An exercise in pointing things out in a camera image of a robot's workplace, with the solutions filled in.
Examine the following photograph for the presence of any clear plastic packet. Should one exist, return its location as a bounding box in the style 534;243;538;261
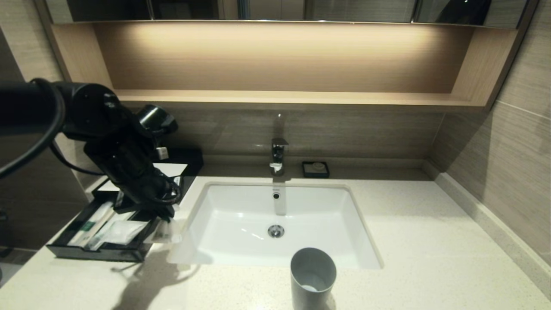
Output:
101;220;149;246

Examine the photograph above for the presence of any long packet with green label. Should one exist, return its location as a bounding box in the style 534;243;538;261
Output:
68;201;115;247

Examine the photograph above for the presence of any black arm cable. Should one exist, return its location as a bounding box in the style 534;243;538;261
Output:
0;78;106;179

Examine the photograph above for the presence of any white ceramic sink basin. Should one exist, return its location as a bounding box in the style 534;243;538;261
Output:
168;182;384;271

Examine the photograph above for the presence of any stone backsplash ledge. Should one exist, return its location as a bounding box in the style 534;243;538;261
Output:
424;159;551;298

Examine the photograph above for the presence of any black soap dish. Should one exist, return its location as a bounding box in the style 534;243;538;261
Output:
302;161;331;179

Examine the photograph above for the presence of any grey cup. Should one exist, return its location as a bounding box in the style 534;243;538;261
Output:
290;247;337;310

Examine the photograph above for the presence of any small packet with green label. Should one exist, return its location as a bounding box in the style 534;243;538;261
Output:
149;217;183;245

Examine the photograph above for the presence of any wooden wall shelf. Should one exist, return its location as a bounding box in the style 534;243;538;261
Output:
37;21;539;113

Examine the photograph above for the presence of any black amenity tray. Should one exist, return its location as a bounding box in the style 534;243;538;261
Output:
46;192;173;262

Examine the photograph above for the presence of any mirror cabinet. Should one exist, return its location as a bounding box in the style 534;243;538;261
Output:
43;0;532;29

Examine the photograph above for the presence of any black box body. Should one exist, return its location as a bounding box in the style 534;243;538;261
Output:
93;149;205;212

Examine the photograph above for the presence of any chrome faucet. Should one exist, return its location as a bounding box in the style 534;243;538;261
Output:
270;138;290;176

